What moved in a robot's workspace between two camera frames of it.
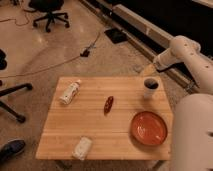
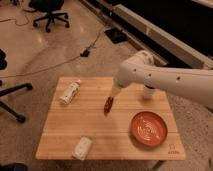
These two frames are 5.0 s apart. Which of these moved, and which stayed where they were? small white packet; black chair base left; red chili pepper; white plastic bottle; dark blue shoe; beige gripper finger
Moved: dark blue shoe; beige gripper finger
Stayed: small white packet; black chair base left; red chili pepper; white plastic bottle
